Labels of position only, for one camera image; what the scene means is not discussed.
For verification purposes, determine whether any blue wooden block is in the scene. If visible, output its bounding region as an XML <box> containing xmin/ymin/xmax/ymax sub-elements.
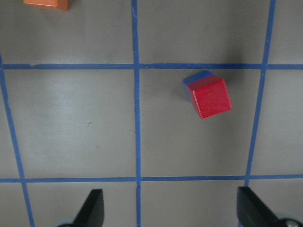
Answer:
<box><xmin>182</xmin><ymin>70</ymin><xmax>213</xmax><ymax>96</ymax></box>

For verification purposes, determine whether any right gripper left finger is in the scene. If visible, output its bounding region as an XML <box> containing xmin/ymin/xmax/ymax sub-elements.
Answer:
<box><xmin>72</xmin><ymin>189</ymin><xmax>105</xmax><ymax>227</ymax></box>

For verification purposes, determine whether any orange wooden block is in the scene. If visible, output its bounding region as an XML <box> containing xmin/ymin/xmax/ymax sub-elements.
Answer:
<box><xmin>23</xmin><ymin>0</ymin><xmax>69</xmax><ymax>11</ymax></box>

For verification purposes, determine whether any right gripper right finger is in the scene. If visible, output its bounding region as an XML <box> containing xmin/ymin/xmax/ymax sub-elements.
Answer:
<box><xmin>236</xmin><ymin>187</ymin><xmax>284</xmax><ymax>227</ymax></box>

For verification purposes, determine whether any red wooden block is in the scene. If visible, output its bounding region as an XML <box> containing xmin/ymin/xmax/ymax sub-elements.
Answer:
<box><xmin>184</xmin><ymin>75</ymin><xmax>232</xmax><ymax>119</ymax></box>

